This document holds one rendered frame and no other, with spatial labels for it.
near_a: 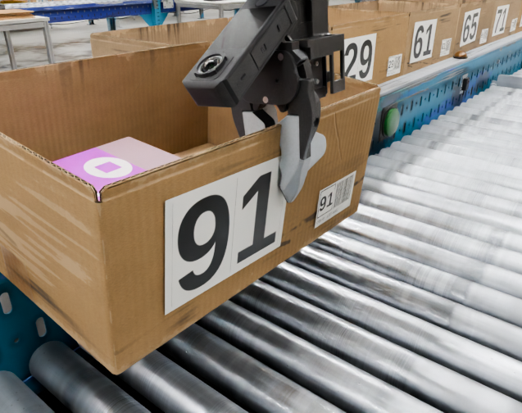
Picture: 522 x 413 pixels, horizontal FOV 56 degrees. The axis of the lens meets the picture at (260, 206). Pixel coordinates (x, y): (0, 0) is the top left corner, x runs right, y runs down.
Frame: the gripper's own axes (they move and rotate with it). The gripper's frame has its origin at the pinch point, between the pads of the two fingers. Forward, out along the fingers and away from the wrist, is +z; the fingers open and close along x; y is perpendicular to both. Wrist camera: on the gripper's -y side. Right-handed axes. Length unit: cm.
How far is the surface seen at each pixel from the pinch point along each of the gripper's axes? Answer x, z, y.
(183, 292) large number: 1.2, 5.2, -12.5
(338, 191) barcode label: 0.6, 4.5, 12.3
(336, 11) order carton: 51, -13, 98
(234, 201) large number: -0.2, -1.3, -6.5
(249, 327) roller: 8.5, 21.2, 2.6
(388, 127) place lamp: 24, 14, 75
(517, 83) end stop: 17, 19, 170
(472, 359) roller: -15.5, 24.1, 15.1
